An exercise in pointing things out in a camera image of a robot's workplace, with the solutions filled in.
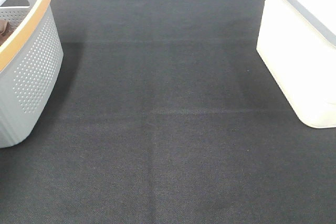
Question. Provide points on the grey perforated laundry basket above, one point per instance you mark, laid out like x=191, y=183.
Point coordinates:
x=30, y=63

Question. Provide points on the white plastic storage basket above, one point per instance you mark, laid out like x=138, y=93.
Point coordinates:
x=296, y=41

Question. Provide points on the brown towel in basket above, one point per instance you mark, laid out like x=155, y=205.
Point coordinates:
x=5, y=30

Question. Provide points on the black fabric table mat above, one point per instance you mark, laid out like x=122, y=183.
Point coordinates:
x=163, y=112

